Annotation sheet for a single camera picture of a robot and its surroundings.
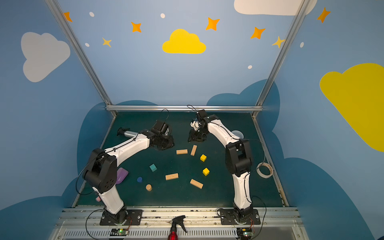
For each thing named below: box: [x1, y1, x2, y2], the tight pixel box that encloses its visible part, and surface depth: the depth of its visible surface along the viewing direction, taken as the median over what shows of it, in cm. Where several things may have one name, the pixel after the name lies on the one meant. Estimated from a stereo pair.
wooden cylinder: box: [145, 184, 153, 192], surface depth 84 cm
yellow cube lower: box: [202, 167, 210, 176], surface depth 90 cm
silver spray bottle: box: [117, 127, 139, 138], surface depth 106 cm
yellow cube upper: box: [200, 154, 207, 162], surface depth 97 cm
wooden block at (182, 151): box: [176, 149, 188, 155], surface depth 100 cm
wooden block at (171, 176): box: [165, 173, 179, 181], surface depth 90 cm
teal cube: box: [149, 163, 157, 172], surface depth 92 cm
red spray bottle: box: [168, 215, 187, 240], surface depth 71 cm
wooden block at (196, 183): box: [190, 178, 204, 189], surface depth 87 cm
